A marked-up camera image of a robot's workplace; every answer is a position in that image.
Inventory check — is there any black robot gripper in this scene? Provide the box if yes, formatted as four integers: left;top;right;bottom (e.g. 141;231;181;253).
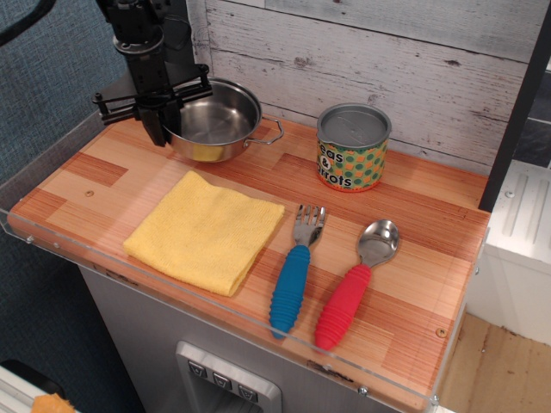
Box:
93;36;212;147

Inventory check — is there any stainless steel pot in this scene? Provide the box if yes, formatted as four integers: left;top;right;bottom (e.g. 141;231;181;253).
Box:
164;77;284;163

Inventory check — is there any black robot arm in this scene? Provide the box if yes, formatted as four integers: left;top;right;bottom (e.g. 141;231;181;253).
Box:
93;1;212;146

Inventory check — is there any yellow folded towel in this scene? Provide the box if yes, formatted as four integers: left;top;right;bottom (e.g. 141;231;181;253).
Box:
123;171;285;297

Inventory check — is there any peas and carrots can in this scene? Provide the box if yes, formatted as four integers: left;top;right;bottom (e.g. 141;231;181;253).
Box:
317;103;392;193

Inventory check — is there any grey dispenser panel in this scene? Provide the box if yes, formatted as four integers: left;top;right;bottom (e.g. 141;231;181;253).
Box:
176;341;282;412

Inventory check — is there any orange plush object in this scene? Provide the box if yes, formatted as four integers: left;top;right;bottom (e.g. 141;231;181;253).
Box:
31;393;77;413

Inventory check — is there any white toy cabinet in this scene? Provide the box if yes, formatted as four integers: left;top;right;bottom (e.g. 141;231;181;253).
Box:
466;160;550;344

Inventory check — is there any clear acrylic guard rail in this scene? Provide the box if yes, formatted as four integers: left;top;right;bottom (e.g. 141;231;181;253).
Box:
0;64;492;413

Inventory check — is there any blue handled fork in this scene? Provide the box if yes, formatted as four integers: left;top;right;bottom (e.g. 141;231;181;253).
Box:
269;205;325;339

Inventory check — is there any red handled spoon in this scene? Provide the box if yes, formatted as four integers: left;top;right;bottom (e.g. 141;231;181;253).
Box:
314;219;399;351

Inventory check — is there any black vertical post right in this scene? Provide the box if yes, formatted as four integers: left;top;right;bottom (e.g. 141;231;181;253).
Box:
478;2;550;213

